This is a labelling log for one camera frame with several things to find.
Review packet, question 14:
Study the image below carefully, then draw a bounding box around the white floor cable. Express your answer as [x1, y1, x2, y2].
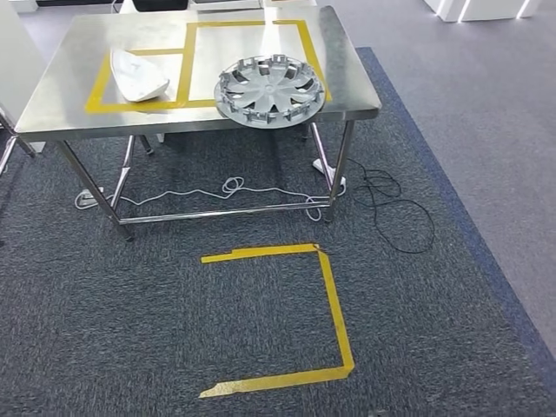
[74, 175, 347, 222]

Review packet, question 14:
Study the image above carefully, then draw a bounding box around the pale grey wheel hubcap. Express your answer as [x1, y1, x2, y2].
[213, 53, 327, 130]

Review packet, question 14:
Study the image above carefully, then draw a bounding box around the white table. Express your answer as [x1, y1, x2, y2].
[0, 0, 48, 174]

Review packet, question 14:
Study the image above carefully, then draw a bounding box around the white curved shell part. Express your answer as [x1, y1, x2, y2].
[109, 47, 170, 103]

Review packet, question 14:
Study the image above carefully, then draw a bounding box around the white lit plinth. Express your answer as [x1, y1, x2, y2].
[423, 0, 543, 24]

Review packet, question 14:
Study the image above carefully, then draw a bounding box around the black floor cable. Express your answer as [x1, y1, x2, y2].
[345, 156, 436, 255]

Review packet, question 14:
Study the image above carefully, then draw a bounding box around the white power strip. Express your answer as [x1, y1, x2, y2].
[74, 187, 106, 211]

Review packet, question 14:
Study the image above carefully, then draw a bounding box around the stainless steel workbench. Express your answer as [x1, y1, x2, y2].
[13, 5, 383, 243]

